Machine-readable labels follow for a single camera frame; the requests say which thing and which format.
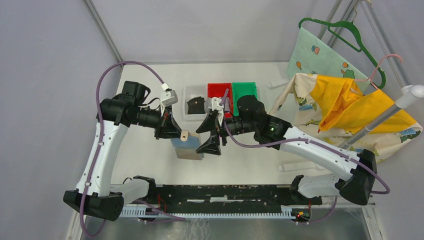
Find red plastic bin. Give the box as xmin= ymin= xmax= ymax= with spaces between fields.
xmin=206 ymin=82 xmax=234 ymax=119

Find beige card holder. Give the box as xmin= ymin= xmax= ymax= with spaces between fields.
xmin=170 ymin=129 xmax=204 ymax=161

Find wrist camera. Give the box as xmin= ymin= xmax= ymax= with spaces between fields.
xmin=159 ymin=82 xmax=179 ymax=115
xmin=205 ymin=97 xmax=225 ymax=125

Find clear plastic box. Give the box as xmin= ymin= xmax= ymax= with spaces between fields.
xmin=267 ymin=78 xmax=289 ymax=90

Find green plastic bin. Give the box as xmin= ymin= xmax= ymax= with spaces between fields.
xmin=231 ymin=82 xmax=259 ymax=116

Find yellow cloth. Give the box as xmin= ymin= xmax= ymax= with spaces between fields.
xmin=309 ymin=75 xmax=418 ymax=134

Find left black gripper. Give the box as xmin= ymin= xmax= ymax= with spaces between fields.
xmin=131 ymin=102 xmax=185 ymax=140

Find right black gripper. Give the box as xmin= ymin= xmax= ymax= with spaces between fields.
xmin=196 ymin=112 xmax=256 ymax=156

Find white cable tray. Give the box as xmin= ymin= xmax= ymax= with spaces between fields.
xmin=119 ymin=205 xmax=294 ymax=220

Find green clothes hanger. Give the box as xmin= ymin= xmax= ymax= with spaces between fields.
xmin=298 ymin=17 xmax=387 ymax=89

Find green patterned cloth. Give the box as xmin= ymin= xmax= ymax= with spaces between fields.
xmin=286 ymin=27 xmax=370 ymax=91

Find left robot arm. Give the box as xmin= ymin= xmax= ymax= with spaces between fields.
xmin=63 ymin=81 xmax=181 ymax=221

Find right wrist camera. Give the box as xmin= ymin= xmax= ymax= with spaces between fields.
xmin=205 ymin=97 xmax=225 ymax=125

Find metal rack pole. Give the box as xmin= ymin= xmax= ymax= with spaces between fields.
xmin=338 ymin=84 xmax=424 ymax=149

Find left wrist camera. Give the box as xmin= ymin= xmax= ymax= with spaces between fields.
xmin=159 ymin=82 xmax=179 ymax=115

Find black cards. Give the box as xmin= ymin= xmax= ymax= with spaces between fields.
xmin=186 ymin=96 xmax=207 ymax=115

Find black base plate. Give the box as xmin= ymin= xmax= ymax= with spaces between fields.
xmin=141 ymin=184 xmax=323 ymax=214

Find pink clothes hanger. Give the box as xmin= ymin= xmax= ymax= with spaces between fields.
xmin=355 ymin=53 xmax=404 ymax=92

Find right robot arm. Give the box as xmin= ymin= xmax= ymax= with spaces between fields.
xmin=196 ymin=95 xmax=377 ymax=206

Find dinosaur print cloth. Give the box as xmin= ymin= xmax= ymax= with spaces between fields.
xmin=269 ymin=73 xmax=423 ymax=163

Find black card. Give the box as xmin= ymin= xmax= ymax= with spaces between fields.
xmin=188 ymin=96 xmax=207 ymax=114

